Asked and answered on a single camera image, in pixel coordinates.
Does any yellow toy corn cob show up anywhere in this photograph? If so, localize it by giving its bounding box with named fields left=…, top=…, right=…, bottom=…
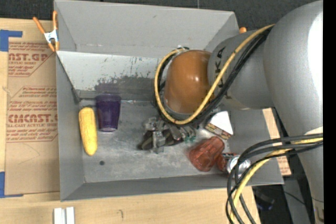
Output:
left=78, top=106, right=98, bottom=156

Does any brown cardboard board, red print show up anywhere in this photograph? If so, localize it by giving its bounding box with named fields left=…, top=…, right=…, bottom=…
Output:
left=0, top=17, right=292, bottom=199

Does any shiny silver can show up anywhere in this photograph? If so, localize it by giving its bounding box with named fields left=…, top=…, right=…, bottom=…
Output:
left=225, top=154, right=252, bottom=174

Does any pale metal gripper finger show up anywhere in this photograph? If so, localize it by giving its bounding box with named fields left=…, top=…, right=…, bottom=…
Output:
left=151, top=130, right=166, bottom=154
left=143, top=116, right=164, bottom=131

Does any purple plastic cup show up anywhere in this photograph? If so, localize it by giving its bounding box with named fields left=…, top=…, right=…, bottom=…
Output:
left=94, top=93, right=122, bottom=132

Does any white and brown box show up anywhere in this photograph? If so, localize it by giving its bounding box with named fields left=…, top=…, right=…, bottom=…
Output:
left=205, top=110, right=235, bottom=142

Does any grey metal bin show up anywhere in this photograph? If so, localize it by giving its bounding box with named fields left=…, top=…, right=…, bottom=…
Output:
left=53, top=0, right=286, bottom=202

